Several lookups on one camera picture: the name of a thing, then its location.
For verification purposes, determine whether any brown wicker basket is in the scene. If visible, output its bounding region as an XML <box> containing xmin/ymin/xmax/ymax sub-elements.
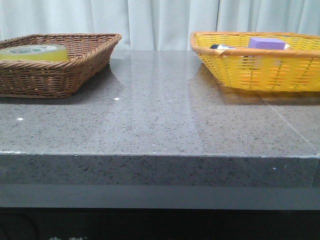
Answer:
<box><xmin>0</xmin><ymin>33</ymin><xmax>122</xmax><ymax>99</ymax></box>

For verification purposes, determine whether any yellow wicker basket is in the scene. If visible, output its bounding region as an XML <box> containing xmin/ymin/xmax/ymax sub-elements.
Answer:
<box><xmin>190</xmin><ymin>31</ymin><xmax>320</xmax><ymax>92</ymax></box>

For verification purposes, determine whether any yellow packing tape roll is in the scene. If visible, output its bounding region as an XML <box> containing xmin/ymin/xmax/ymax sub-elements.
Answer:
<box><xmin>0</xmin><ymin>44</ymin><xmax>68</xmax><ymax>62</ymax></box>

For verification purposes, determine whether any dark blue white item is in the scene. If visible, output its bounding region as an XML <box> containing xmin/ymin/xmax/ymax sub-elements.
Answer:
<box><xmin>210</xmin><ymin>44</ymin><xmax>235</xmax><ymax>50</ymax></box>

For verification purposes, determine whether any purple sponge block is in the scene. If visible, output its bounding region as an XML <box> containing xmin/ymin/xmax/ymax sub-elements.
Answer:
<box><xmin>248</xmin><ymin>37</ymin><xmax>286</xmax><ymax>50</ymax></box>

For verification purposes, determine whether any white curtain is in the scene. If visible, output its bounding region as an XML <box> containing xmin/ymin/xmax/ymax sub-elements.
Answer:
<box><xmin>0</xmin><ymin>0</ymin><xmax>320</xmax><ymax>51</ymax></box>

